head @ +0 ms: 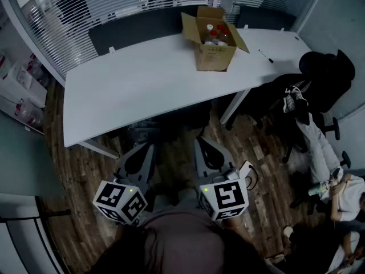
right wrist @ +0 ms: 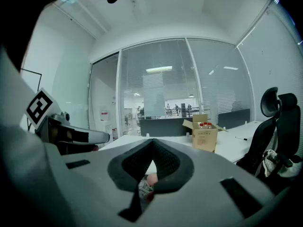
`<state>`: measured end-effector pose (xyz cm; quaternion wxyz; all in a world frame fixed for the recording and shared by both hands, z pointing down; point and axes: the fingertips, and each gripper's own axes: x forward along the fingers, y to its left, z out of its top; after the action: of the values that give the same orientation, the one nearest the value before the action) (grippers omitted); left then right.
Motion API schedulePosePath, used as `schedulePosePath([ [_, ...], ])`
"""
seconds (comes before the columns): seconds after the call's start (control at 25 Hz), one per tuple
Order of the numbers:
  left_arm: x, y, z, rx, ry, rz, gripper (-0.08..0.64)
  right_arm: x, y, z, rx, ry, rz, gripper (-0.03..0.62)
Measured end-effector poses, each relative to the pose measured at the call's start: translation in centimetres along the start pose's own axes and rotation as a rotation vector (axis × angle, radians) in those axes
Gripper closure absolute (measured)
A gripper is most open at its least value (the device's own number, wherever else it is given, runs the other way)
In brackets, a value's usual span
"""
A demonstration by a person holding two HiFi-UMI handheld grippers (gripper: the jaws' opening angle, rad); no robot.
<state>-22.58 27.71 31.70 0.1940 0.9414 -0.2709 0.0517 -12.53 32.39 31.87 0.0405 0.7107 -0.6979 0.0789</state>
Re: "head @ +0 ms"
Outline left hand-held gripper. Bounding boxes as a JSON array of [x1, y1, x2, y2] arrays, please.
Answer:
[[92, 143, 156, 227]]

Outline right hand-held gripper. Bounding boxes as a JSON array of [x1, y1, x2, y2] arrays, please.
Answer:
[[194, 137, 249, 221]]

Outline brown cardboard box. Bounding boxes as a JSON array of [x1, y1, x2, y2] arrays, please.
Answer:
[[181, 6, 250, 72]]

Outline person's right forearm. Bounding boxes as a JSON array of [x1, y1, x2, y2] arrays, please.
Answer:
[[224, 217, 246, 232]]

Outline person's grey trousers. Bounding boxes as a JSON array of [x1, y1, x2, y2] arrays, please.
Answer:
[[153, 187, 198, 211]]

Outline white table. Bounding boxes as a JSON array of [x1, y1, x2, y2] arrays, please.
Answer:
[[62, 28, 313, 160]]

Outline person's mauve shirt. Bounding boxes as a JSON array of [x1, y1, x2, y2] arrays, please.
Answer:
[[141, 194, 226, 274]]

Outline black jacket with white print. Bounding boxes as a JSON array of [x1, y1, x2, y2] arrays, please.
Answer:
[[267, 74, 314, 116]]

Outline black marker pen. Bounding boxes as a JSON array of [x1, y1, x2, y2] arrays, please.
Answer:
[[258, 49, 274, 64]]

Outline long dark desk partition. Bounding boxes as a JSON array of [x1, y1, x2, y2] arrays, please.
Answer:
[[88, 4, 200, 57]]

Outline white storage shelf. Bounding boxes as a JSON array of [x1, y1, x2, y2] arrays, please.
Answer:
[[0, 49, 49, 135]]

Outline whiteboard on black stand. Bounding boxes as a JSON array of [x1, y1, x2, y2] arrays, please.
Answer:
[[0, 194, 72, 274]]

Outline short dark desk partition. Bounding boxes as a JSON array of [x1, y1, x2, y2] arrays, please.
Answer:
[[236, 6, 297, 33]]

